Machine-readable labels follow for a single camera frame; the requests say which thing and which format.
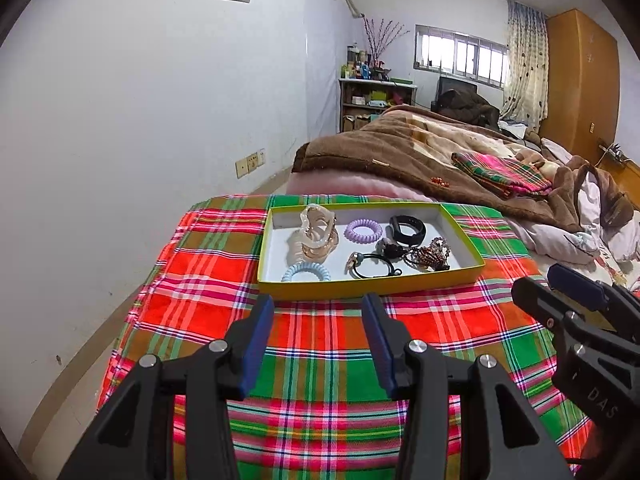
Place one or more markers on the cluttered storage shelf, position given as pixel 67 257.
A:
pixel 370 100

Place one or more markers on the yellow-green cardboard box tray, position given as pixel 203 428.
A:
pixel 370 285

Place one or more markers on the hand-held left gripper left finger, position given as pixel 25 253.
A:
pixel 257 350

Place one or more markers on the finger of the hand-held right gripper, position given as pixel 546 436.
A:
pixel 575 282
pixel 537 302

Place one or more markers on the white crumpled duvet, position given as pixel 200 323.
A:
pixel 595 220

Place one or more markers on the beige wall socket panel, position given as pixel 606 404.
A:
pixel 250 163

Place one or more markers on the black wristband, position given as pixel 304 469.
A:
pixel 417 232

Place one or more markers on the barred window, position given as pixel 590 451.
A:
pixel 460 55

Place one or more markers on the wooden wardrobe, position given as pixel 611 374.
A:
pixel 582 80

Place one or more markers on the brown plush blanket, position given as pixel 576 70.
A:
pixel 400 155

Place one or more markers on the amber translucent hair claw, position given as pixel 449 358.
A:
pixel 315 237

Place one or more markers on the pink blossom branches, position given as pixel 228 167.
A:
pixel 382 35

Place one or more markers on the patterned curtain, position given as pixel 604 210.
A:
pixel 525 60

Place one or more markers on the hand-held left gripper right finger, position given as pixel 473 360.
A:
pixel 378 350

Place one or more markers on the black television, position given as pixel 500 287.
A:
pixel 455 89

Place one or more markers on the dark clothes pile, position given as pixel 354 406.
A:
pixel 467 107

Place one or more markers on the red green plaid bed cloth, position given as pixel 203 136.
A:
pixel 325 350

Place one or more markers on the folded plaid cloth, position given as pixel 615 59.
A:
pixel 500 172

